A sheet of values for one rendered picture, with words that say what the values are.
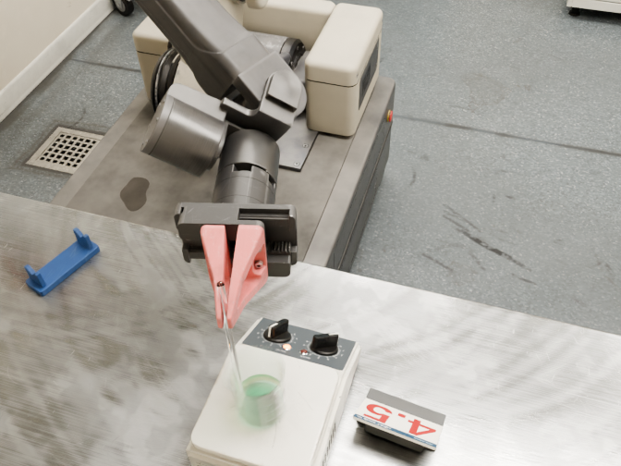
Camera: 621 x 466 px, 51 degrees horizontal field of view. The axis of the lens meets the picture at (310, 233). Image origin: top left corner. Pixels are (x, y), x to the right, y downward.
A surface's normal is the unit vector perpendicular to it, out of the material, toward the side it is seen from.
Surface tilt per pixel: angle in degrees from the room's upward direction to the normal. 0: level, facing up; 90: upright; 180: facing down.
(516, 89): 0
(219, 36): 26
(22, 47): 90
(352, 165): 0
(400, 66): 0
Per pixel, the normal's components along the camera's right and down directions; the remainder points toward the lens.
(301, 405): -0.02, -0.67
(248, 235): -0.03, -0.36
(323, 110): -0.29, 0.71
